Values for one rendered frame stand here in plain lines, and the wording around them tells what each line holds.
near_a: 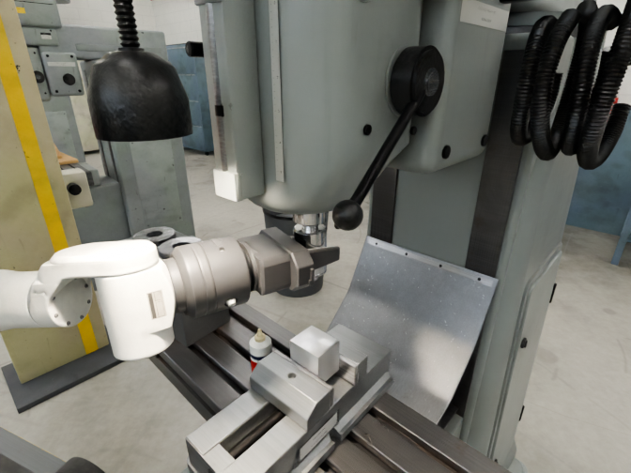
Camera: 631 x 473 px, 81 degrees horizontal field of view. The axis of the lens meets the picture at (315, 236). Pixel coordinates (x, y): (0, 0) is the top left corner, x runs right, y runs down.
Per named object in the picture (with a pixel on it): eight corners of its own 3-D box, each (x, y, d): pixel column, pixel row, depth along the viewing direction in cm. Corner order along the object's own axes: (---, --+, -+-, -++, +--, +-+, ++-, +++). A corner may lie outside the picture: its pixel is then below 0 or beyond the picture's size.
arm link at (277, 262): (315, 240, 44) (219, 264, 38) (315, 308, 48) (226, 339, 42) (269, 210, 54) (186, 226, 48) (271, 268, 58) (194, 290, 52)
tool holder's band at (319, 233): (285, 235, 51) (285, 228, 51) (307, 224, 55) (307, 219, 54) (313, 243, 49) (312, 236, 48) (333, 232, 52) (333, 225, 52)
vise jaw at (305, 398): (307, 433, 52) (306, 411, 50) (250, 387, 59) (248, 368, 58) (333, 405, 56) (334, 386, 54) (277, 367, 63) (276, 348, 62)
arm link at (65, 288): (132, 254, 36) (12, 260, 38) (150, 337, 38) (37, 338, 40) (166, 236, 42) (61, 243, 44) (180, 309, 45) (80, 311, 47)
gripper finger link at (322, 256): (336, 261, 53) (299, 272, 50) (337, 241, 52) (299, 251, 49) (343, 266, 52) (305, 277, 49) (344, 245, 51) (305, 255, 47)
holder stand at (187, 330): (187, 348, 78) (172, 264, 70) (131, 312, 90) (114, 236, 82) (231, 320, 87) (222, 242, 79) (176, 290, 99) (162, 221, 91)
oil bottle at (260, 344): (261, 387, 68) (257, 339, 64) (247, 376, 71) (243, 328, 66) (277, 375, 71) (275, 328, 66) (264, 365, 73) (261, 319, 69)
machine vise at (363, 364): (250, 542, 45) (242, 484, 41) (184, 465, 54) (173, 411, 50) (395, 381, 69) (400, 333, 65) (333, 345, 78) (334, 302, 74)
